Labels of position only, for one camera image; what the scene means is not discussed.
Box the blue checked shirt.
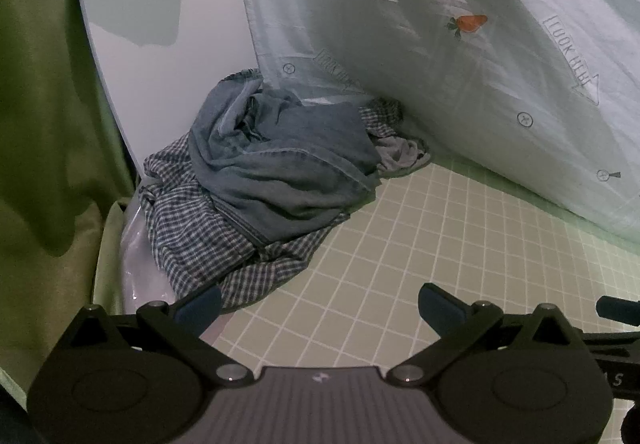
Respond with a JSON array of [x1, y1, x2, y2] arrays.
[[139, 96, 406, 310]]

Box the grey cloth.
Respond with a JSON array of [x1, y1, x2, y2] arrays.
[[372, 134, 432, 180]]

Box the blue denim shorts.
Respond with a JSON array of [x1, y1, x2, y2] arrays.
[[187, 69, 383, 247]]

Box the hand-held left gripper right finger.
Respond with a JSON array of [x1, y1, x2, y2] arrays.
[[389, 283, 583, 385]]

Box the light blue printed quilt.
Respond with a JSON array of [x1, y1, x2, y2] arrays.
[[227, 0, 640, 245]]

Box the white headboard panel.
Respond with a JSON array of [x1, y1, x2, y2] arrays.
[[72, 0, 261, 175]]

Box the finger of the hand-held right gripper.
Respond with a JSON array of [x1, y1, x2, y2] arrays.
[[596, 296, 640, 327]]

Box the green curtain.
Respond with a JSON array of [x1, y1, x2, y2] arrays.
[[0, 0, 146, 395]]

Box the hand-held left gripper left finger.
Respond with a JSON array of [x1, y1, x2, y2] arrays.
[[67, 284, 251, 384]]

